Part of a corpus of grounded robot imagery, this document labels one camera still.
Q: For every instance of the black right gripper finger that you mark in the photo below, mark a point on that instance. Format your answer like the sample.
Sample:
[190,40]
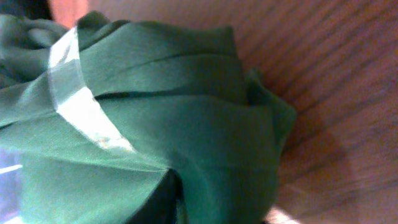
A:
[162,204]

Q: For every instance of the green garment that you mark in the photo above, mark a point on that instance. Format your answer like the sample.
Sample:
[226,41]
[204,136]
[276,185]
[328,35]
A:
[99,113]

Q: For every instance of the pink garment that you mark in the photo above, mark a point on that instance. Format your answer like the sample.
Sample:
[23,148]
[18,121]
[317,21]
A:
[68,12]

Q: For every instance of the clear plastic storage bin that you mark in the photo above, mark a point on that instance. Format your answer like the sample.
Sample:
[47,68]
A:
[10,186]

